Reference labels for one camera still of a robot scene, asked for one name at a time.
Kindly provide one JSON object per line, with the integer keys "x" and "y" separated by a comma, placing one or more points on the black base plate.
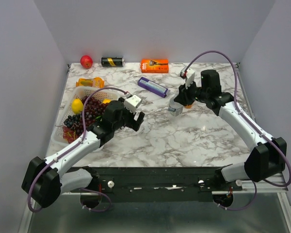
{"x": 160, "y": 195}

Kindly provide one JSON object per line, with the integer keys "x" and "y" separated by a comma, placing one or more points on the orange snack bag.
{"x": 96, "y": 82}

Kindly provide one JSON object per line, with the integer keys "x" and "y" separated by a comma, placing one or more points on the red apple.
{"x": 86, "y": 61}

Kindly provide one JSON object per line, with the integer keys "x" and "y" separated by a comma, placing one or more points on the orange juice bottle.
{"x": 189, "y": 106}

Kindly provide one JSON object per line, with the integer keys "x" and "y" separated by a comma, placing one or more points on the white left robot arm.
{"x": 93, "y": 138}

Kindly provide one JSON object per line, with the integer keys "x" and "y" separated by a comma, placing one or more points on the dark red grapes bunch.
{"x": 93, "y": 110}

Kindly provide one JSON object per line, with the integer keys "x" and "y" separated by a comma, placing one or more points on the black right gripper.
{"x": 183, "y": 97}

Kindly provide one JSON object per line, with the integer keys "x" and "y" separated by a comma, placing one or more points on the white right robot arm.
{"x": 267, "y": 153}

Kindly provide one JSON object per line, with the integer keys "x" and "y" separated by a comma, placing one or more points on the black gold can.
{"x": 112, "y": 61}

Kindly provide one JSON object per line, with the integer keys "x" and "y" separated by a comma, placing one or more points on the yellow lemon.
{"x": 77, "y": 106}
{"x": 106, "y": 101}

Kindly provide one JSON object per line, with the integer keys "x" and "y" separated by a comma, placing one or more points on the aluminium mounting rail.
{"x": 269, "y": 187}

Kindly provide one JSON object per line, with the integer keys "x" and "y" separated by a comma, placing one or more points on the light red grapes bunch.
{"x": 70, "y": 135}

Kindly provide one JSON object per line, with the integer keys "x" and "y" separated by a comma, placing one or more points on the white plastic basket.
{"x": 78, "y": 93}

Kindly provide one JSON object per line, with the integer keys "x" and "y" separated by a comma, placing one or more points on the orange razor box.
{"x": 154, "y": 66}

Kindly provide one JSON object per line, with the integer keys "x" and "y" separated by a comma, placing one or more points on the small water bottle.
{"x": 174, "y": 108}

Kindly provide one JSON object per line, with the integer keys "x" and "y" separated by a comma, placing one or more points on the purple toothpaste box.
{"x": 153, "y": 87}

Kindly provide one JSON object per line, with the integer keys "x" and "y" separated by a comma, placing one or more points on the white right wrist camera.
{"x": 188, "y": 75}

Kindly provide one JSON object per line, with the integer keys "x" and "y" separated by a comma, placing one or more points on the dark blue grapes bunch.
{"x": 72, "y": 121}

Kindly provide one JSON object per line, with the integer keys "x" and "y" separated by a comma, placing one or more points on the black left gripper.
{"x": 134, "y": 124}

